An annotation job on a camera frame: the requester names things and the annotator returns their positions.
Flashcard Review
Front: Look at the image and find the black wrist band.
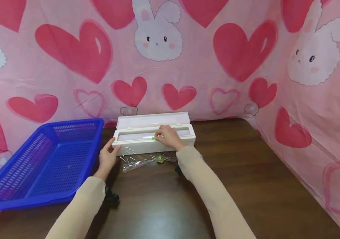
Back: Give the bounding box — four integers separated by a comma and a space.
104, 186, 120, 206

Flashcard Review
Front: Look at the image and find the white cling film dispenser box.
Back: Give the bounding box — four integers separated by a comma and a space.
112, 112, 196, 156

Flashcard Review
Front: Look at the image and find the person's left hand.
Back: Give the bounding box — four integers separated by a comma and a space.
93, 137, 122, 181

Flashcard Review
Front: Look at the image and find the clear cling film sheet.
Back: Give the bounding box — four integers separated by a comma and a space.
120, 146, 178, 173

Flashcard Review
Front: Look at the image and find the person's right hand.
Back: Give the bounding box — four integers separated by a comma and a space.
155, 125, 188, 152

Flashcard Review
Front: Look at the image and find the blue plastic mesh basket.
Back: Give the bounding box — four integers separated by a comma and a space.
0, 119, 105, 212

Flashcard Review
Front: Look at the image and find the person's left forearm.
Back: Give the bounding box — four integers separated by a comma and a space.
45, 175, 107, 239

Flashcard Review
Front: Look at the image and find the person's right forearm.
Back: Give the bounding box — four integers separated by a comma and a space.
176, 145, 257, 239

